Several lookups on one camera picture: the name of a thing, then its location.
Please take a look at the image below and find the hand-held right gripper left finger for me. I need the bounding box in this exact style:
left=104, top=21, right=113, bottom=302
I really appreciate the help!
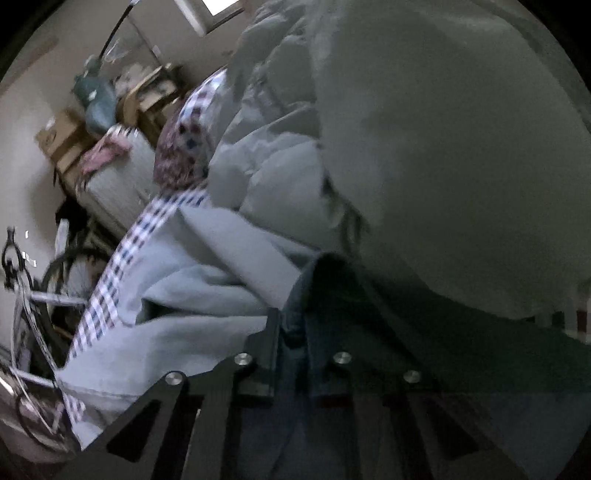
left=53, top=307, right=282, bottom=480

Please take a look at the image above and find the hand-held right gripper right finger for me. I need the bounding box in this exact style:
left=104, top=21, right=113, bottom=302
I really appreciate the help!
left=321, top=351, right=527, bottom=480

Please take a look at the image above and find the dark teal shirt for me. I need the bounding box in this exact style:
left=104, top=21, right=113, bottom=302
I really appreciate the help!
left=198, top=251, right=591, bottom=480

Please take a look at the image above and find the light grey-green garment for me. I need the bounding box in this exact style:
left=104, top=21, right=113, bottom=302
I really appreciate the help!
left=55, top=203, right=324, bottom=450

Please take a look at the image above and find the checkered bed sheet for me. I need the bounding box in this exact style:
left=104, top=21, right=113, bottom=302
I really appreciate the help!
left=60, top=190, right=214, bottom=416

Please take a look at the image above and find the grey covered furniture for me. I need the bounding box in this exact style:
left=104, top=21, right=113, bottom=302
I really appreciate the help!
left=74, top=129, right=161, bottom=237

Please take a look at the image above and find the checkered pillow with floral band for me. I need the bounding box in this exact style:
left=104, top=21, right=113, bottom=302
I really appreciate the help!
left=154, top=69, right=232, bottom=191

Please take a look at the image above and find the grey-green puffy jacket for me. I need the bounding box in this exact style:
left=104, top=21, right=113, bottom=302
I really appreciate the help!
left=208, top=0, right=591, bottom=324

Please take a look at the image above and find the pink cloth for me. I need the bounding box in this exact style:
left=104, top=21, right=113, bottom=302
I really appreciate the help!
left=80, top=126, right=136, bottom=177

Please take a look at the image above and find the wooden chair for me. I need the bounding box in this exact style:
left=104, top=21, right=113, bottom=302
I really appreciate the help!
left=121, top=64, right=184, bottom=136

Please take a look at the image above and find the cardboard box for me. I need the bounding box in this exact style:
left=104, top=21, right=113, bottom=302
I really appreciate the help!
left=36, top=108, right=95, bottom=172

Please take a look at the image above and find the teal bag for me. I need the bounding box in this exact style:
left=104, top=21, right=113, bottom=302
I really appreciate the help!
left=73, top=55, right=117, bottom=136

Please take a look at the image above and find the window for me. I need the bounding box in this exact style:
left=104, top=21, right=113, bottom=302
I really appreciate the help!
left=202, top=0, right=244, bottom=17

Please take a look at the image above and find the black pole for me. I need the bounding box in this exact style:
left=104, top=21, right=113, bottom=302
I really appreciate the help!
left=98, top=0, right=140, bottom=62

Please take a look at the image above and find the white frame bicycle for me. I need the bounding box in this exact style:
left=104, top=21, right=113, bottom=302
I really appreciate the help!
left=0, top=225, right=118, bottom=462

